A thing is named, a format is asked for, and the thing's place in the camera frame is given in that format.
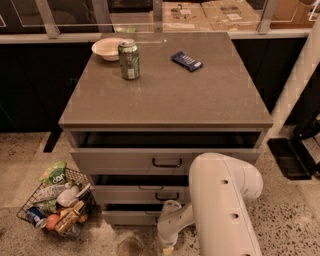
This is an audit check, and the grey drawer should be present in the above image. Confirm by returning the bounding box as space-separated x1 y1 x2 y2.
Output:
102 204 163 226
71 131 259 175
91 175 190 204

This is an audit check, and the blue soda can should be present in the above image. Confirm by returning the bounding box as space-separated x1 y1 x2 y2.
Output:
26 207 47 229

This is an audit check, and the cardboard box left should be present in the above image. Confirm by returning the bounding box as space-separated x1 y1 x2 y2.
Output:
162 2 212 32

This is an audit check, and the white plastic bottle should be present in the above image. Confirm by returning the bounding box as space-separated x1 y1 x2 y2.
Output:
56 183 79 207

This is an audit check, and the grey middle drawer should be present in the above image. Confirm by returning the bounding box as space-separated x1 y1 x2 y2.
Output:
91 175 190 204

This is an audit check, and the grey top drawer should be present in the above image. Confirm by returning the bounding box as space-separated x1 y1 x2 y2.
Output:
71 131 259 175

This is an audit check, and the brown snack box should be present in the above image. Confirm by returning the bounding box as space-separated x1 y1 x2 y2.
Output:
55 201 84 234

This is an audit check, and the green chip bag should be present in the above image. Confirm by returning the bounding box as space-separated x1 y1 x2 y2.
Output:
39 161 67 185

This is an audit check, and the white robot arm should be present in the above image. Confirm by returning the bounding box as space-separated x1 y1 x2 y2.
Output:
157 144 319 256

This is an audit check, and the blue snack packet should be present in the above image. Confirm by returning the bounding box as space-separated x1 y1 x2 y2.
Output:
171 51 203 72

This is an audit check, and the grey drawer cabinet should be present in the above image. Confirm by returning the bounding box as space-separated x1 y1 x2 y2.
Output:
58 31 274 228

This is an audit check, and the cardboard box right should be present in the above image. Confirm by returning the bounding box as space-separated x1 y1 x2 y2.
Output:
201 0 261 31

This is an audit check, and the clear plastic water bottle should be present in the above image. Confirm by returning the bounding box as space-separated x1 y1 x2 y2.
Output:
34 184 67 201

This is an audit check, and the wire basket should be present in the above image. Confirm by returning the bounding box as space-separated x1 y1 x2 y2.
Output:
17 168 95 238

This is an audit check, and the green soda can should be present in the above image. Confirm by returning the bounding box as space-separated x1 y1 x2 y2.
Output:
118 39 140 80

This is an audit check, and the cardboard box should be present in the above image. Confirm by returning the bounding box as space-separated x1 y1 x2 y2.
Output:
201 0 261 31
162 2 212 32

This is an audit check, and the white bowl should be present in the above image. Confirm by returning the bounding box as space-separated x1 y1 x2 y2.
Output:
91 38 123 61

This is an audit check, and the orange fruit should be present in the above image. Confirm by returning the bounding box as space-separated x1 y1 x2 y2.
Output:
46 214 60 231

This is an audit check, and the grey bottom drawer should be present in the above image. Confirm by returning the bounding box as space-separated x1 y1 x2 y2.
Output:
102 204 163 226

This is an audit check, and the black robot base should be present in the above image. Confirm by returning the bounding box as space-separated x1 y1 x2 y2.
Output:
267 114 320 180

